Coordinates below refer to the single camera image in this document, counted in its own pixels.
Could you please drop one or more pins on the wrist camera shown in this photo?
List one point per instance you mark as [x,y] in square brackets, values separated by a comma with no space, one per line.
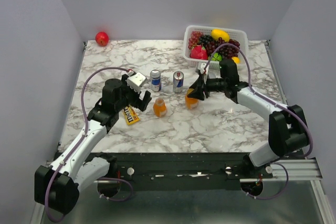
[203,68]
[136,81]

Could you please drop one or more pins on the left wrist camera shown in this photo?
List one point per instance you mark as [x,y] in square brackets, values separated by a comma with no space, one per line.
[136,81]

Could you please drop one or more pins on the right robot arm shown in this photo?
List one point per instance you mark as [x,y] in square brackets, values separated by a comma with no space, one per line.
[287,129]

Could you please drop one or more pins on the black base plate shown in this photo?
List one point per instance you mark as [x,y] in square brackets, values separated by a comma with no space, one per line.
[179,171]

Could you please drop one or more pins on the aluminium rail frame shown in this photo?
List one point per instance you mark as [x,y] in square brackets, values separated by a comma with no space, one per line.
[308,171]

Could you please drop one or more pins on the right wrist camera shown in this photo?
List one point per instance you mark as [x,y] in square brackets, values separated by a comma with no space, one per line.
[203,68]

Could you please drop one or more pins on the light red grape bunch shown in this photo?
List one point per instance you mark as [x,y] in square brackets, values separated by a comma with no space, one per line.
[194,39]

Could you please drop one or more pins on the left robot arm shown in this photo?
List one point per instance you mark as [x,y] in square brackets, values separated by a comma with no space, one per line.
[58,186]

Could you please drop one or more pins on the orange juice bottle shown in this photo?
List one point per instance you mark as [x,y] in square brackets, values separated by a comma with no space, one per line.
[159,108]
[191,103]

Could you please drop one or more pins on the red apple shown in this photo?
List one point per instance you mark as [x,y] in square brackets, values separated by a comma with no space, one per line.
[102,39]

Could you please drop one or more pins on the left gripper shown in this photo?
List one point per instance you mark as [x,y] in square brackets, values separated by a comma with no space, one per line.
[138,103]

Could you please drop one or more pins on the blue energy can left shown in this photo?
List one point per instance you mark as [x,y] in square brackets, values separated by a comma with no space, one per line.
[155,76]

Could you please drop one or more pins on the dark red grape bunch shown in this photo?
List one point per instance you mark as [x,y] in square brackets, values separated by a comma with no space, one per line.
[225,51]

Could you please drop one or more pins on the gold bottle cap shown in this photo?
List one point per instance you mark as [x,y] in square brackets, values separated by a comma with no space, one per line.
[189,91]

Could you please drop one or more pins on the yellow candy packet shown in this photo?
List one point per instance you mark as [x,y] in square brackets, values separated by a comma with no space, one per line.
[130,115]

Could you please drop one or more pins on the blue silver energy can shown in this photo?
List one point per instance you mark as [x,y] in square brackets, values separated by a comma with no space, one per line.
[178,80]

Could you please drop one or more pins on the black grape bunch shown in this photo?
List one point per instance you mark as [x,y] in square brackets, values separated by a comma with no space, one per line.
[205,40]

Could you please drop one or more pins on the white plastic fruit basket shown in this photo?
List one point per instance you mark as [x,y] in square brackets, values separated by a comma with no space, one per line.
[235,34]

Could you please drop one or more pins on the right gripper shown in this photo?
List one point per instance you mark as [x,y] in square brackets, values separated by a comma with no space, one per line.
[198,86]

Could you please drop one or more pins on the red dragon fruit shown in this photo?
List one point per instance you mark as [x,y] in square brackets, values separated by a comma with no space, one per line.
[199,52]

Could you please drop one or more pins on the green round fruit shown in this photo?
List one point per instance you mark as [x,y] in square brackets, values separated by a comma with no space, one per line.
[215,57]

